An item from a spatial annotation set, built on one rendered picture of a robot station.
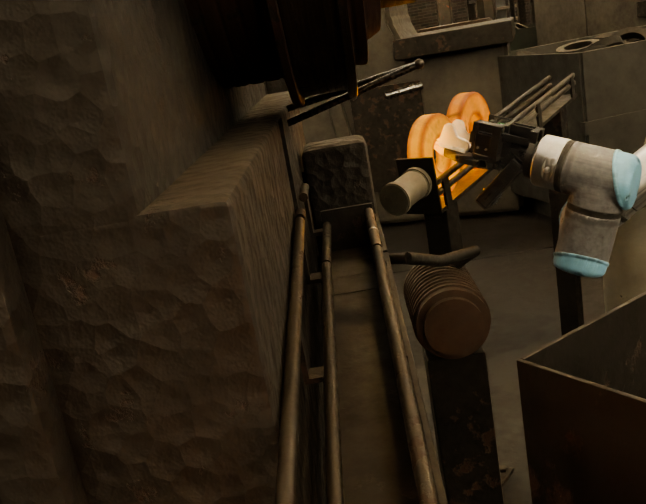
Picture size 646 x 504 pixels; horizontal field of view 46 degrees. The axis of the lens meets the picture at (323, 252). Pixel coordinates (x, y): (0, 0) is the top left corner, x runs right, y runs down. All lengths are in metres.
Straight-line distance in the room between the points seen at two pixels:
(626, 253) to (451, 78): 2.03
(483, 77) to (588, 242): 2.30
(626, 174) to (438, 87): 2.35
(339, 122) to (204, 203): 3.20
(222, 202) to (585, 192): 0.92
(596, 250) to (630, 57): 1.84
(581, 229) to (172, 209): 0.95
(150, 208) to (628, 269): 1.34
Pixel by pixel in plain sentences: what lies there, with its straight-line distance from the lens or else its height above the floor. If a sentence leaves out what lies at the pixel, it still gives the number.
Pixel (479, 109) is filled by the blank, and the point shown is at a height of 0.76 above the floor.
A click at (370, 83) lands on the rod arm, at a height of 0.89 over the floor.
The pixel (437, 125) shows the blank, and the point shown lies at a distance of 1.44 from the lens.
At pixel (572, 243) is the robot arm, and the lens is 1.34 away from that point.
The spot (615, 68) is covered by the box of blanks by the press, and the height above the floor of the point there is 0.66.
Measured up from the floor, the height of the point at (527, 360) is 0.72.
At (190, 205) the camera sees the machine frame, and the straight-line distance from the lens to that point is 0.47.
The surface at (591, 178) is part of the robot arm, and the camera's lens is 1.31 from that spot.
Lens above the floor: 0.96
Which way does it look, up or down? 16 degrees down
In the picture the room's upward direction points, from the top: 10 degrees counter-clockwise
